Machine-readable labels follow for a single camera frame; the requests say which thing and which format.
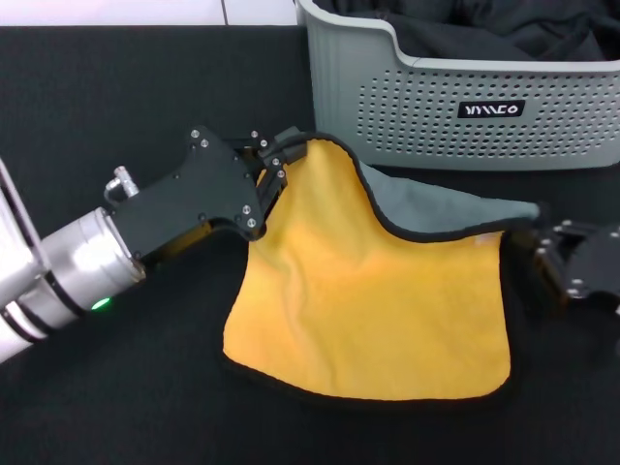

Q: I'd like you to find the grey and yellow towel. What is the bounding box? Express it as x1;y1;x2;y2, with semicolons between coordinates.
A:
220;134;542;403

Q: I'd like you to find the black tablecloth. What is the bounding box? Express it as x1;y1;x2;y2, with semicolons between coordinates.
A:
0;24;620;465

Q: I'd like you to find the black cloth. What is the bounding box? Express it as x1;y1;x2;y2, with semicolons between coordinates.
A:
314;0;620;63

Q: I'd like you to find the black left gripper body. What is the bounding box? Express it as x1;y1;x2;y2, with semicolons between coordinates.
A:
104;125;268;265

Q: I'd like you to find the left arm connector cable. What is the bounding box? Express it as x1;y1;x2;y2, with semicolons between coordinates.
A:
102;167;140;212

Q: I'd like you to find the grey perforated storage box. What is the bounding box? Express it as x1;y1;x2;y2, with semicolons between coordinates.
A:
294;0;620;171

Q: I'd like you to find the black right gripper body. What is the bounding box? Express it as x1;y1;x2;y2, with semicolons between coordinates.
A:
564;227;620;306

